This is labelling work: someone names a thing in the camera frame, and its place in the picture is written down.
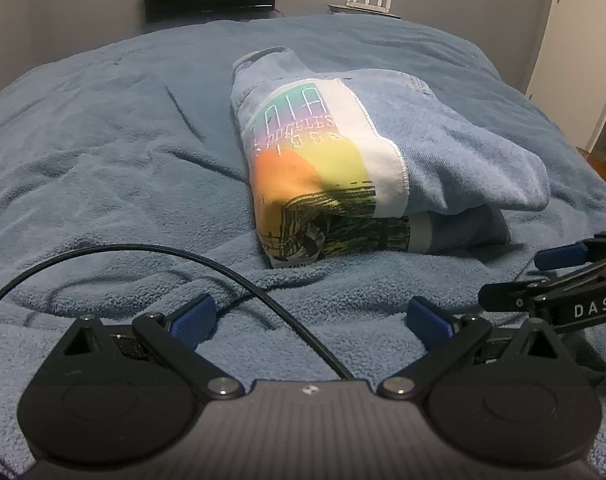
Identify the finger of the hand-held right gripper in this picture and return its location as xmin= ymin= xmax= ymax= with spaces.
xmin=480 ymin=256 xmax=606 ymax=314
xmin=534 ymin=230 xmax=606 ymax=271

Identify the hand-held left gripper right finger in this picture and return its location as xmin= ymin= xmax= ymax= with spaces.
xmin=377 ymin=296 xmax=560 ymax=401

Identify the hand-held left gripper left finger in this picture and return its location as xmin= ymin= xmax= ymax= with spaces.
xmin=59 ymin=294 xmax=245 ymax=401

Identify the light blue denim jacket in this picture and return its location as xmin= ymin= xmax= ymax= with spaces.
xmin=231 ymin=47 xmax=552 ymax=270

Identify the blue fleece blanket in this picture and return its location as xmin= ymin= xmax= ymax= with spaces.
xmin=0 ymin=14 xmax=606 ymax=480

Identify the white closet door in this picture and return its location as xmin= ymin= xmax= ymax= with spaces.
xmin=525 ymin=0 xmax=606 ymax=155

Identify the white wifi router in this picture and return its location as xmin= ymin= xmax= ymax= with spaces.
xmin=327 ymin=0 xmax=402 ymax=20

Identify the black cable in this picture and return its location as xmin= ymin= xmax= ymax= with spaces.
xmin=0 ymin=243 xmax=357 ymax=381

